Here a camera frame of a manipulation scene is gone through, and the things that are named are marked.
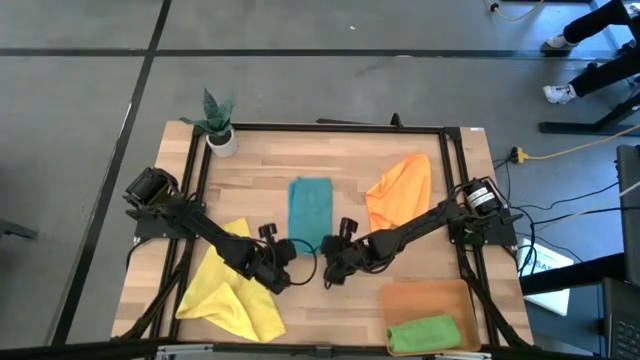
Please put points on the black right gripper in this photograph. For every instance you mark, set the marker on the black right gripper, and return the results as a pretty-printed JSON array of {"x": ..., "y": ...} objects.
[{"x": 350, "y": 252}]

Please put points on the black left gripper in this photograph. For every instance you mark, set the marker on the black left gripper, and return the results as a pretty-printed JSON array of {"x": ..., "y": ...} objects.
[{"x": 270, "y": 260}]

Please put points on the teal microfiber towel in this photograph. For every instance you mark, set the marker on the teal microfiber towel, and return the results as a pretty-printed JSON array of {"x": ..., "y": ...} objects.
[{"x": 310, "y": 210}]

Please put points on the green microfiber towel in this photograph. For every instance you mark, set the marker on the green microfiber towel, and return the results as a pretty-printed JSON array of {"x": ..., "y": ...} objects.
[{"x": 425, "y": 334}]

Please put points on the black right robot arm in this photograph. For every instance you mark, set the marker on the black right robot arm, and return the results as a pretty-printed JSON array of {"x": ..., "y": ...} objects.
[{"x": 425, "y": 222}]

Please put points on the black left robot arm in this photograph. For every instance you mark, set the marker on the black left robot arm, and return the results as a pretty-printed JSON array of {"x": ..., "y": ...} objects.
[{"x": 200, "y": 225}]

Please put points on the yellow microfiber towel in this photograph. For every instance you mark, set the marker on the yellow microfiber towel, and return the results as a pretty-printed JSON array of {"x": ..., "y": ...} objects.
[{"x": 225, "y": 305}]

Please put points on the orange microfiber towel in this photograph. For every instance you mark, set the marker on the orange microfiber towel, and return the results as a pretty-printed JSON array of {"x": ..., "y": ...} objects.
[{"x": 400, "y": 195}]

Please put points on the orange plastic basket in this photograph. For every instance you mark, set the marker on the orange plastic basket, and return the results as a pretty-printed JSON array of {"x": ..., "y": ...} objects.
[{"x": 430, "y": 297}]

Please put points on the silver aluminium bar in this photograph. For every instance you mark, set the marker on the silver aluminium bar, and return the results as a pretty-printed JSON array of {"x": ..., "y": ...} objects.
[{"x": 200, "y": 350}]

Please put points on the potted plant in grey pot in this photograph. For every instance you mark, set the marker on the potted plant in grey pot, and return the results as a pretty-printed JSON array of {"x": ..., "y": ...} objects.
[{"x": 222, "y": 145}]

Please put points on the white printed box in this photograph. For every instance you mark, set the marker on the white printed box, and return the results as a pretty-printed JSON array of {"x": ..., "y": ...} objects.
[{"x": 552, "y": 302}]

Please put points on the black horizontal bar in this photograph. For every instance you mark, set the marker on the black horizontal bar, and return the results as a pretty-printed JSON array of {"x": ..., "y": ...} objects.
[{"x": 75, "y": 352}]

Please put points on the black beam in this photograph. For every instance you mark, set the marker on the black beam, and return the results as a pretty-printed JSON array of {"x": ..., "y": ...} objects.
[{"x": 575, "y": 272}]

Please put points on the dark grey chair base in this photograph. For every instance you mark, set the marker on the dark grey chair base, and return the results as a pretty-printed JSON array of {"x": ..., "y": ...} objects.
[{"x": 15, "y": 230}]

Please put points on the black desk base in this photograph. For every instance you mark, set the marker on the black desk base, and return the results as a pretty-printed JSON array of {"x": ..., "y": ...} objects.
[{"x": 575, "y": 128}]

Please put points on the person's white shoe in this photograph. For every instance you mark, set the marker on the person's white shoe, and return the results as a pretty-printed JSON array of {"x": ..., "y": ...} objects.
[
  {"x": 559, "y": 94},
  {"x": 556, "y": 41}
]

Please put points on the dark grey computer case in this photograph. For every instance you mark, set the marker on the dark grey computer case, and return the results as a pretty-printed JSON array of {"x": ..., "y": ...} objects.
[{"x": 630, "y": 225}]

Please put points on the black keyboard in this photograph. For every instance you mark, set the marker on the black keyboard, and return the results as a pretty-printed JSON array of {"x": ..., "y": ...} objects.
[{"x": 622, "y": 330}]

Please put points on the person's leg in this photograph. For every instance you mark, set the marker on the person's leg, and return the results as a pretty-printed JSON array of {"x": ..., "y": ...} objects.
[
  {"x": 605, "y": 75},
  {"x": 595, "y": 22}
]

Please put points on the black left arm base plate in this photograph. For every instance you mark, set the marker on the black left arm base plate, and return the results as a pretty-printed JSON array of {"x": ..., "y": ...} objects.
[{"x": 150, "y": 231}]

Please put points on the black metal table frame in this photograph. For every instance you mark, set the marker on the black metal table frame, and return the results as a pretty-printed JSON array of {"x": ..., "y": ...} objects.
[{"x": 270, "y": 127}]

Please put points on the black table-level camera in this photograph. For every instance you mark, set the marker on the black table-level camera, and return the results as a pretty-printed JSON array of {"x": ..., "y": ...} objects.
[{"x": 396, "y": 121}]

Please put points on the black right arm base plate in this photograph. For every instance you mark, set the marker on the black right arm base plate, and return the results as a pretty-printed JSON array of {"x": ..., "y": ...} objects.
[{"x": 502, "y": 235}]

